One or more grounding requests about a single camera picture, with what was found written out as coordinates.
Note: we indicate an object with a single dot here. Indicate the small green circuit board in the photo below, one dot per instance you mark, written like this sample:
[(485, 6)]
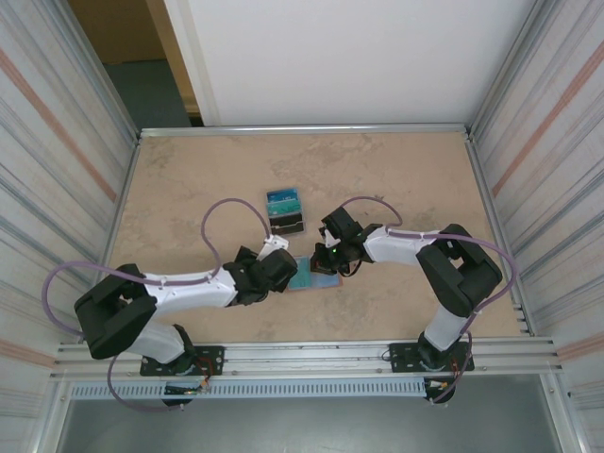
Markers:
[(181, 389)]

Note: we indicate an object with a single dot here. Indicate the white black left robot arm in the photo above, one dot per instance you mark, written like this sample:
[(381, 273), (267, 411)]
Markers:
[(198, 290)]

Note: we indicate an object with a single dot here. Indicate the green card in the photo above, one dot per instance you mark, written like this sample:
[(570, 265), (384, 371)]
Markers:
[(284, 208), (303, 278)]

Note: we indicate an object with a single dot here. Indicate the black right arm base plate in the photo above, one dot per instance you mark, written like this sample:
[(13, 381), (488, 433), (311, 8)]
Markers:
[(401, 358)]

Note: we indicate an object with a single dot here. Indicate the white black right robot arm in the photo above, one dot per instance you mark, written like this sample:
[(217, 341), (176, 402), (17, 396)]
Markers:
[(396, 245)]

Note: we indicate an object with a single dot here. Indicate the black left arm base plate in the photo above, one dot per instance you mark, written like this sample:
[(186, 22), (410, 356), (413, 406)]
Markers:
[(212, 361)]

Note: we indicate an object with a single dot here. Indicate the blue bank card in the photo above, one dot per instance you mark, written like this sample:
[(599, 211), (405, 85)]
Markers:
[(283, 195)]

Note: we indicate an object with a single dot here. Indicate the clear acrylic card stand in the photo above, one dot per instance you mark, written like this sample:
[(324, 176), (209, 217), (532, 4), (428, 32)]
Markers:
[(285, 214)]

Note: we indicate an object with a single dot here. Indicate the aluminium frame rail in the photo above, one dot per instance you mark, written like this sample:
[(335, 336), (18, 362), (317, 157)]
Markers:
[(113, 236), (302, 129), (499, 236)]

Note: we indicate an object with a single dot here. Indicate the blue card packet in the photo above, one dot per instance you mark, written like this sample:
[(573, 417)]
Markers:
[(328, 282)]

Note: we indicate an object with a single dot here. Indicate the wide aluminium mounting rail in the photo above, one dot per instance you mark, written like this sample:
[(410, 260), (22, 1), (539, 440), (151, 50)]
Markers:
[(307, 358)]

